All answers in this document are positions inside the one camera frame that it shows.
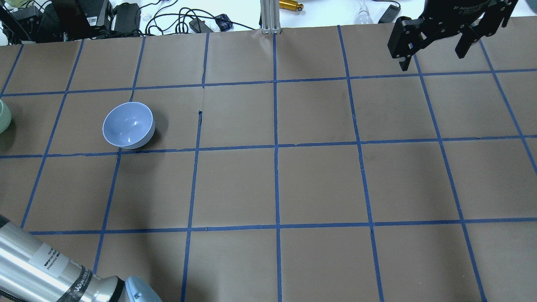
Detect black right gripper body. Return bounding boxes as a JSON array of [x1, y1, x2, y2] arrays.
[[387, 0, 518, 59]]

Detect blue bowl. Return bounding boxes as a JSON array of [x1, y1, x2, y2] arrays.
[[102, 102, 156, 150]]

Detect green bowl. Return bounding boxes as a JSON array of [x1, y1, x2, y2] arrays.
[[0, 100, 12, 134]]

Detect aluminium frame post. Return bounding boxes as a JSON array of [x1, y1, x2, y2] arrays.
[[260, 0, 282, 34]]

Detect gold cylinder tool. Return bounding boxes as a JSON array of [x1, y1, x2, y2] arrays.
[[279, 0, 304, 12]]

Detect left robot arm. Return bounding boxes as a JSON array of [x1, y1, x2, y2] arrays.
[[0, 216, 161, 302]]

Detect black power brick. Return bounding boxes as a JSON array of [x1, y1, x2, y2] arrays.
[[112, 3, 141, 33]]

